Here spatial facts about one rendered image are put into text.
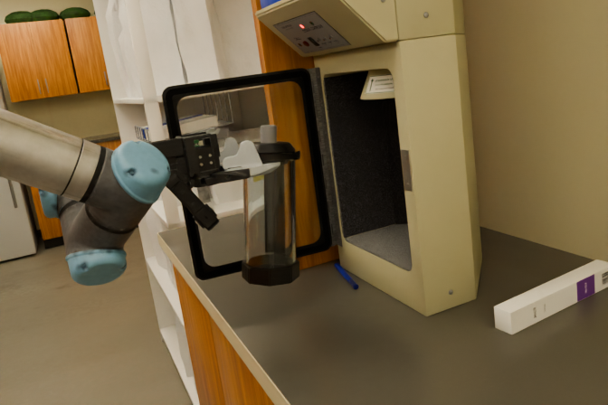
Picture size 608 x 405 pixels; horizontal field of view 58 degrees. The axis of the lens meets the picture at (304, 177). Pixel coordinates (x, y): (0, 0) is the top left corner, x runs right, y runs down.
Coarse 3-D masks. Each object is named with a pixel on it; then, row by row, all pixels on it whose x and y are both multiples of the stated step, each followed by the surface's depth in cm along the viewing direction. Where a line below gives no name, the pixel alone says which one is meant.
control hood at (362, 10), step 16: (288, 0) 93; (304, 0) 89; (320, 0) 85; (336, 0) 82; (352, 0) 82; (368, 0) 83; (384, 0) 84; (272, 16) 103; (288, 16) 99; (336, 16) 87; (352, 16) 84; (368, 16) 83; (384, 16) 84; (352, 32) 89; (368, 32) 85; (384, 32) 85; (336, 48) 99; (352, 48) 95
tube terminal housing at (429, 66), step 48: (432, 0) 88; (384, 48) 90; (432, 48) 89; (432, 96) 90; (432, 144) 91; (336, 192) 118; (432, 192) 92; (432, 240) 94; (480, 240) 116; (384, 288) 107; (432, 288) 95
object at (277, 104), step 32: (192, 96) 107; (224, 96) 109; (256, 96) 111; (288, 96) 113; (192, 128) 108; (224, 128) 110; (256, 128) 112; (288, 128) 114; (224, 192) 112; (224, 224) 113; (224, 256) 114
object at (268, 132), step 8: (264, 128) 93; (272, 128) 93; (264, 136) 93; (272, 136) 93; (256, 144) 92; (264, 144) 91; (272, 144) 91; (280, 144) 92; (288, 144) 93; (264, 152) 90; (272, 152) 90; (280, 152) 91
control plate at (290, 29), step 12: (312, 12) 91; (276, 24) 105; (288, 24) 102; (324, 24) 92; (288, 36) 107; (300, 36) 103; (312, 36) 100; (336, 36) 94; (300, 48) 109; (312, 48) 105; (324, 48) 102
